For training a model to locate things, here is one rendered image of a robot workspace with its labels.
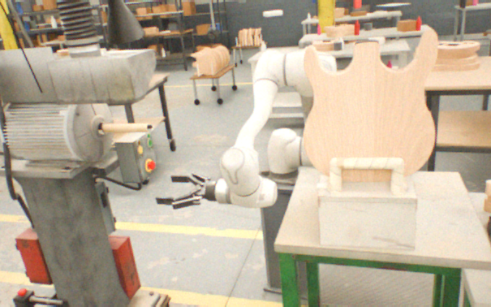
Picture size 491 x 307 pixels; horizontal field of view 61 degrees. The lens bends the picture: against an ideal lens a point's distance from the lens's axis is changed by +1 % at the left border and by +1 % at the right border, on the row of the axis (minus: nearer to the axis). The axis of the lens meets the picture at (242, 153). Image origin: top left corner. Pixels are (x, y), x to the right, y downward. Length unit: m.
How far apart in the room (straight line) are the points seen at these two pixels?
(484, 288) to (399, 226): 0.25
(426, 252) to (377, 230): 0.15
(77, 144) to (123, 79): 0.36
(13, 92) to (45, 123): 0.17
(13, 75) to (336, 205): 1.22
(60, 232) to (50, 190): 0.20
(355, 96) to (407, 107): 0.13
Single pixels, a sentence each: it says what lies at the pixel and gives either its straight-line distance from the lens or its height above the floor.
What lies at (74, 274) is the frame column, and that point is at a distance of 1.99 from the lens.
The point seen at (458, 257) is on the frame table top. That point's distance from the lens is 1.34.
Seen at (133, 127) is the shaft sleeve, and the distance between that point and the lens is 1.57.
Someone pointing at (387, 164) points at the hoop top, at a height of 1.20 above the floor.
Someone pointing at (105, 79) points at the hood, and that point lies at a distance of 1.40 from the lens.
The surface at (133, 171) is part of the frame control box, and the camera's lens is 1.92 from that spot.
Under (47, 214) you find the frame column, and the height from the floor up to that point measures 0.91.
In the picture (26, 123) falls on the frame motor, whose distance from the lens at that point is 1.73.
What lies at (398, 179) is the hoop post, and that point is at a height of 1.15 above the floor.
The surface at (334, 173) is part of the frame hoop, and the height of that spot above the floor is 1.17.
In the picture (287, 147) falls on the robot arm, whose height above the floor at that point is 0.91.
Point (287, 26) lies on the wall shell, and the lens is 12.53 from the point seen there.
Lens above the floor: 1.68
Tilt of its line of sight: 21 degrees down
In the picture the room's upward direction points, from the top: 6 degrees counter-clockwise
